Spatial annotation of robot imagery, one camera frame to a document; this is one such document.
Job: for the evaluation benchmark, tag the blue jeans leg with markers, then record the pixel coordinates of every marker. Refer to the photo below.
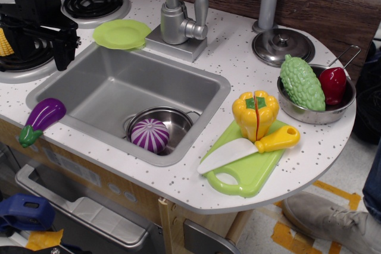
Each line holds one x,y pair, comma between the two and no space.
371,189

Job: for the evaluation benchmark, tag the grey toy sink basin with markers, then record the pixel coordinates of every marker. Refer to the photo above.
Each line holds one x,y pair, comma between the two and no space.
102,88

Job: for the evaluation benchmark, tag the yellow toy bell pepper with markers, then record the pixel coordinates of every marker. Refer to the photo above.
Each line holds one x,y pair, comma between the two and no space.
255,112

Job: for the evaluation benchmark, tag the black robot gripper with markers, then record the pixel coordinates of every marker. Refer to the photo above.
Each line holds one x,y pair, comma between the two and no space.
24,20

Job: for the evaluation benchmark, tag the light green toy plate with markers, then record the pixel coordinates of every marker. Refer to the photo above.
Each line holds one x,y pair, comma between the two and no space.
121,34

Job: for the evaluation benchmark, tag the green toy bitter gourd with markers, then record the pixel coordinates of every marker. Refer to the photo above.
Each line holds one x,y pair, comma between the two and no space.
301,84

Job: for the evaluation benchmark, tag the green toy cutting board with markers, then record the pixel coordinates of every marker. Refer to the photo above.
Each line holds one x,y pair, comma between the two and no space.
244,177

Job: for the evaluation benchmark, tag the grey suede shoe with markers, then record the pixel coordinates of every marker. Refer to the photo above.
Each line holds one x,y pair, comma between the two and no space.
320,218

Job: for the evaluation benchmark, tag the red toy pepper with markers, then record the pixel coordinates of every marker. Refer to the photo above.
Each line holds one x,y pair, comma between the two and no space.
333,84

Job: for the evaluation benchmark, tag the silver oven door handle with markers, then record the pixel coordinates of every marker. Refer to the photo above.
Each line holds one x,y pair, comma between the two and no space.
90,221

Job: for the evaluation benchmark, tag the rear black coil burner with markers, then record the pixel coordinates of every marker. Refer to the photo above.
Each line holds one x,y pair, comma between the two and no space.
89,14

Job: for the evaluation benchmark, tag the steel pan with wire handle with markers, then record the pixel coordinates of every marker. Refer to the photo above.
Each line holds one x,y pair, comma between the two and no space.
332,112

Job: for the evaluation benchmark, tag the yellow toy corn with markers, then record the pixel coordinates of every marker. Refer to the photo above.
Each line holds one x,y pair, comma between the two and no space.
5,47

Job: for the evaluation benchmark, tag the small steel pot in sink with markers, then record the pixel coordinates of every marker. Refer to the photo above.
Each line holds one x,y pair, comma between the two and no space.
177,122

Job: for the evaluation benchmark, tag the black coil burner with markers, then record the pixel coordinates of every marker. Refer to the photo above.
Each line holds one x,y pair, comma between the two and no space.
89,14
38,65

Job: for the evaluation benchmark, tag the front black coil burner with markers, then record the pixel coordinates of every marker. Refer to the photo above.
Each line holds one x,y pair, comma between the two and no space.
38,65

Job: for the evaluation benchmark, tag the purple white striped toy onion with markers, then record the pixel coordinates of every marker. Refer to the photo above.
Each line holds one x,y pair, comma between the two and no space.
150,134

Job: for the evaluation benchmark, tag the yellow handled toy knife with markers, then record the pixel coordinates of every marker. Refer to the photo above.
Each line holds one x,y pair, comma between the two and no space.
283,138

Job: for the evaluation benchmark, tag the blue clamp handle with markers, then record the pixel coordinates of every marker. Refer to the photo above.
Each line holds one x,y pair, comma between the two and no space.
26,212

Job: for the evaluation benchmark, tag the purple toy eggplant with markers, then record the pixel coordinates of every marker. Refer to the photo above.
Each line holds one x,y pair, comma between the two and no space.
46,113

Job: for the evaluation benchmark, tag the steel pot lid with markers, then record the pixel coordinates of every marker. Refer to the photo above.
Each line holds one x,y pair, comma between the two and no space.
273,45

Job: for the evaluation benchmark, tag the silver toy faucet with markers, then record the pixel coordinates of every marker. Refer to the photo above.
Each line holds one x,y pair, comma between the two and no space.
178,35

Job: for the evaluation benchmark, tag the grey support pole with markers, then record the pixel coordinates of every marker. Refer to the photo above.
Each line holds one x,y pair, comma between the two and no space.
266,16

